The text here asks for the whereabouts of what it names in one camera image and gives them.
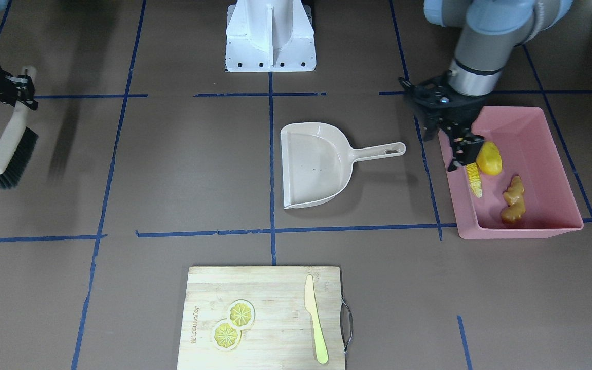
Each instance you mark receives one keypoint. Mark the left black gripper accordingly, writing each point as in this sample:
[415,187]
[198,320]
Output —
[459,122]

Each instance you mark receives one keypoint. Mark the yellow toy corn cob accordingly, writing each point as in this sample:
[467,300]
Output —
[474,179]

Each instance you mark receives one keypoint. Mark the yellow toy potato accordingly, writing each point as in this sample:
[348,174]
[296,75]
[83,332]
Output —
[489,160]

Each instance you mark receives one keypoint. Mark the beige hand brush black bristles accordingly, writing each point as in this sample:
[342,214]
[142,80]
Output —
[17,142]

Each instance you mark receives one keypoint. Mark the tan toy ginger root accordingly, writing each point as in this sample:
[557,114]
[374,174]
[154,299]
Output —
[514,196]

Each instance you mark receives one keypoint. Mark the beige plastic dustpan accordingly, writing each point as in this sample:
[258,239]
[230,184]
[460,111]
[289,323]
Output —
[318,161]

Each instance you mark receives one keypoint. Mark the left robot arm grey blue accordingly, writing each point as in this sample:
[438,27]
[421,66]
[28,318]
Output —
[490,31]

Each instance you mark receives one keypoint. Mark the pink plastic bin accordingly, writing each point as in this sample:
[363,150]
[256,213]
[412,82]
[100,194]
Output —
[527,150]

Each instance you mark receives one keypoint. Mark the yellow-green plastic knife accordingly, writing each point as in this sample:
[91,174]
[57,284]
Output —
[310,303]

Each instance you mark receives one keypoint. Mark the bamboo cutting board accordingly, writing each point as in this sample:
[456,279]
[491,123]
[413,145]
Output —
[281,336]

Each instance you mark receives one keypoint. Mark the lemon slice upper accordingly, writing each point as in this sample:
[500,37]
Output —
[241,314]

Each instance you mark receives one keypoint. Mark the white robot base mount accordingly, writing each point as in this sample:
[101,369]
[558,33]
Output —
[270,36]

